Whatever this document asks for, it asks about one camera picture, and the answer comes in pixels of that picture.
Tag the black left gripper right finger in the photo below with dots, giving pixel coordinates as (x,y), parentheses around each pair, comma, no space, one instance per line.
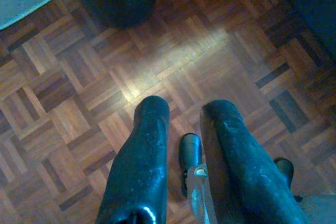
(236,169)

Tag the black plastic trash bin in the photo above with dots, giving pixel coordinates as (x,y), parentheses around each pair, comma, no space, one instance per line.
(118,3)

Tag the black robot right foot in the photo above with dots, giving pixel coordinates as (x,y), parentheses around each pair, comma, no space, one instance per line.
(284,169)

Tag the grey robot left leg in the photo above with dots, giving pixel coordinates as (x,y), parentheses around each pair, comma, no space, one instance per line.
(199,197)

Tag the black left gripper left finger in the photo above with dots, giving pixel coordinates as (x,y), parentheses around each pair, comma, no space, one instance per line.
(141,169)

